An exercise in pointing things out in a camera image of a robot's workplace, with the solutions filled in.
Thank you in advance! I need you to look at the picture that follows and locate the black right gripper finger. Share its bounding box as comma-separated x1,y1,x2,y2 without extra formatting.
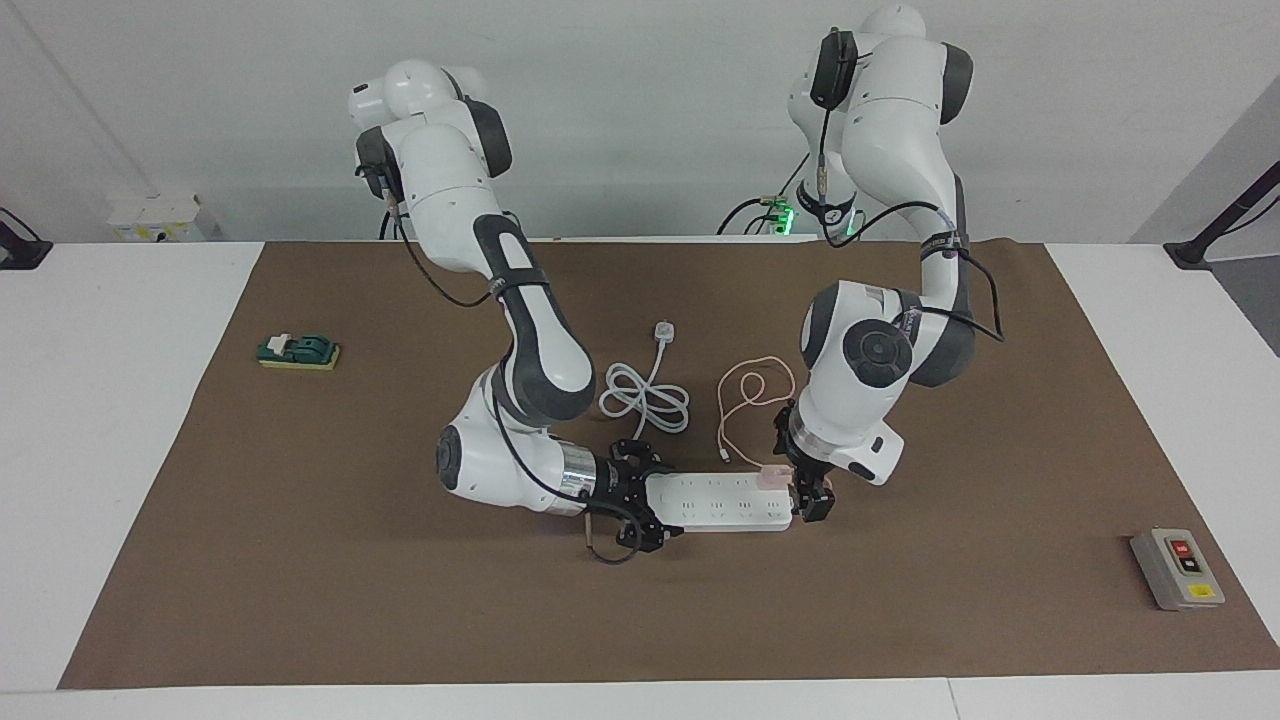
625,515,687,557
628,440,683,479

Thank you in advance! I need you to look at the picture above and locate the white power strip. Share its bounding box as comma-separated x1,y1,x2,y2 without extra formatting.
645,472,797,533

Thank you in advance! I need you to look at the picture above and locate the pink charging cable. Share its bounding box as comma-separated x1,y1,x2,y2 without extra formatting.
715,357,798,471

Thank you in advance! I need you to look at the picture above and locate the brown table mat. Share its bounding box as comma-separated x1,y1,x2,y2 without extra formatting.
57,238,1280,691

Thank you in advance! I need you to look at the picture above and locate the green circuit board module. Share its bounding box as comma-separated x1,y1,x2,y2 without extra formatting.
256,333,342,373

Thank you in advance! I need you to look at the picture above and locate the black angled stand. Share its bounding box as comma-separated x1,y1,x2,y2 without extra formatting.
1164,158,1280,272

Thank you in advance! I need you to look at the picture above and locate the white box with yellow label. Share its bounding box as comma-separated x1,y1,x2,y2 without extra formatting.
107,194,206,243

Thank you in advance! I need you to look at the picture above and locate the black table clamp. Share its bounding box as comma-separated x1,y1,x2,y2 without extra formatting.
0,207,54,272

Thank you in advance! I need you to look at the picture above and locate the white power strip cord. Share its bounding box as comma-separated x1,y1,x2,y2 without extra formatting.
598,320,693,441

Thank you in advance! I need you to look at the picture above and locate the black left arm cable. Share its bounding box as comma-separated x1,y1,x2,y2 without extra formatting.
814,100,1007,346

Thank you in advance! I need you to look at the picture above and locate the grey on-off switch box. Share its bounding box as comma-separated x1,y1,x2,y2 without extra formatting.
1129,527,1227,612

